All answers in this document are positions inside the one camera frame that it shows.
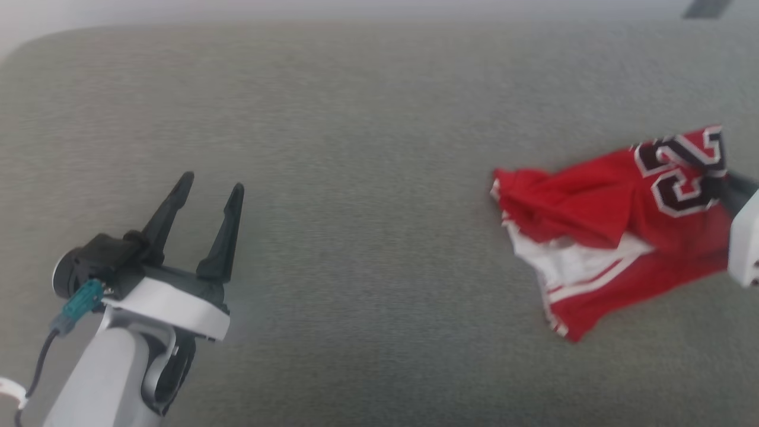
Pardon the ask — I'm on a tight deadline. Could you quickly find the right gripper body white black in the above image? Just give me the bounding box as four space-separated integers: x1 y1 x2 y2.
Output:
727 190 759 289

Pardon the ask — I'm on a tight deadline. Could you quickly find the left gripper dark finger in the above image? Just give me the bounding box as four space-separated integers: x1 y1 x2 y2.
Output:
139 171 196 267
195 182 245 285

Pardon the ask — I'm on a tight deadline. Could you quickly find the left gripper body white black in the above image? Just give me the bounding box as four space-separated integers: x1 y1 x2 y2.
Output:
101 265 231 342

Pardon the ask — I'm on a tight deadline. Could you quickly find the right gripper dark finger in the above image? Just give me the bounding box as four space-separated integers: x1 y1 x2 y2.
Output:
720 172 759 218

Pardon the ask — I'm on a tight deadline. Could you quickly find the red basketball jersey garment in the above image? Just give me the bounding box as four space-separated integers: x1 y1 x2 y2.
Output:
489 124 737 344

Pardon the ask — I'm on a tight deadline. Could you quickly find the grey fabric sofa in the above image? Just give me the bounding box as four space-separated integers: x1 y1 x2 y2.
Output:
0 21 759 427

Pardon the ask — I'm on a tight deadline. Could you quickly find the grey metal pole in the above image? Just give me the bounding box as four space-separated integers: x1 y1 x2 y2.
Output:
681 0 734 20

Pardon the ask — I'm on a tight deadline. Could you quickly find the teal cable connector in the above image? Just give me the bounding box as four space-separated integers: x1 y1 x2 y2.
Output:
61 278 107 322

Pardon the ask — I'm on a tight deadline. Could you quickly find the thin black cable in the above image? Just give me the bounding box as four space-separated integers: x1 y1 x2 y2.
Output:
14 327 62 427

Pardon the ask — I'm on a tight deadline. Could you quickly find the white cable label tag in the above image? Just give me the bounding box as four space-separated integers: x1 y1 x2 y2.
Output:
0 376 28 411

